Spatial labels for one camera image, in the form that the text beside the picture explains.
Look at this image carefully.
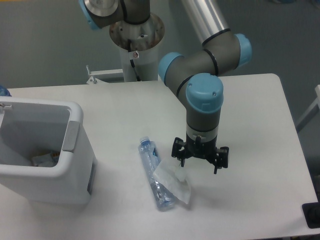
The trash inside trash can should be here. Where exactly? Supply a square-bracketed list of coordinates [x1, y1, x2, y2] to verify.
[31, 151, 60, 168]

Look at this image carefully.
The black cable on pedestal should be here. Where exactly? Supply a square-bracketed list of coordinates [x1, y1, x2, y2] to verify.
[126, 38, 141, 82]

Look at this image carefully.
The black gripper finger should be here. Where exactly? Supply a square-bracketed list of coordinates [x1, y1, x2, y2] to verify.
[171, 137, 191, 168]
[206, 146, 229, 175]

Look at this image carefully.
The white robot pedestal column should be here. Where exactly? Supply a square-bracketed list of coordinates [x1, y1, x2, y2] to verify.
[109, 13, 165, 82]

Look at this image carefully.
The white plastic trash can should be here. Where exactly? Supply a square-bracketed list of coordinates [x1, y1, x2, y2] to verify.
[0, 96, 97, 204]

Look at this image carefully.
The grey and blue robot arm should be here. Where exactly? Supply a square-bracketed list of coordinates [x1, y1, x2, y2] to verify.
[79, 0, 252, 170]

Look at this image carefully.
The black clamp at table edge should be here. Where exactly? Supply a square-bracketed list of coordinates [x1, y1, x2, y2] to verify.
[302, 202, 320, 229]

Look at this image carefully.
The blue object at left edge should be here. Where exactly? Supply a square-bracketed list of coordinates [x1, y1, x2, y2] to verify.
[0, 85, 12, 97]

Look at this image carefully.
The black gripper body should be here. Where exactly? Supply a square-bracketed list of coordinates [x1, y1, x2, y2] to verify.
[185, 136, 217, 160]

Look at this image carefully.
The white bracket left of pedestal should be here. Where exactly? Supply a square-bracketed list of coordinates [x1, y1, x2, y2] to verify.
[86, 65, 124, 85]

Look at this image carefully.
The white frame at right edge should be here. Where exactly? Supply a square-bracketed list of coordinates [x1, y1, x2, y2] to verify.
[295, 84, 320, 133]

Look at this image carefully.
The crushed clear plastic bottle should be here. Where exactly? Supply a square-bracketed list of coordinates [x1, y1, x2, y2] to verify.
[138, 136, 176, 212]

